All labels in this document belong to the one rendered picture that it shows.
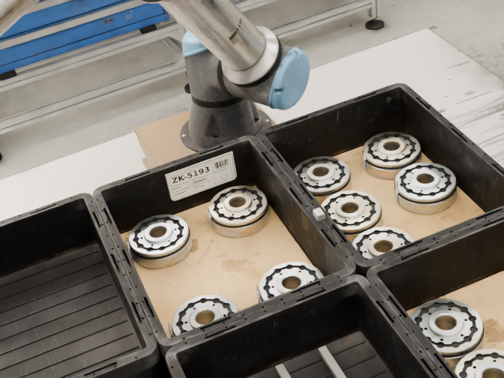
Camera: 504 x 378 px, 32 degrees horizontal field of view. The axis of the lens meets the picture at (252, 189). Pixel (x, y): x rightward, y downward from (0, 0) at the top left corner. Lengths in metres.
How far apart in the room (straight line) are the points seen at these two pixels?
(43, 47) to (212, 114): 1.60
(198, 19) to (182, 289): 0.43
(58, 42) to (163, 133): 1.47
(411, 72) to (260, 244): 0.79
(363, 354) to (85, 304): 0.46
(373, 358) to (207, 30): 0.59
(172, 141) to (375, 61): 0.60
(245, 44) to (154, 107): 1.95
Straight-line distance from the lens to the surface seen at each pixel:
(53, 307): 1.44
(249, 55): 1.51
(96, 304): 1.42
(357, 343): 1.27
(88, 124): 3.42
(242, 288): 1.37
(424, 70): 2.09
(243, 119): 1.72
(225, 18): 1.44
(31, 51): 3.23
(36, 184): 1.94
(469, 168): 1.48
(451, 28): 3.71
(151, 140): 1.80
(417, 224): 1.45
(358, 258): 1.25
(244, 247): 1.44
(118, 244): 1.35
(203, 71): 1.66
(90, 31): 3.25
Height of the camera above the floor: 1.79
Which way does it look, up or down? 38 degrees down
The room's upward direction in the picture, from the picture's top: 10 degrees counter-clockwise
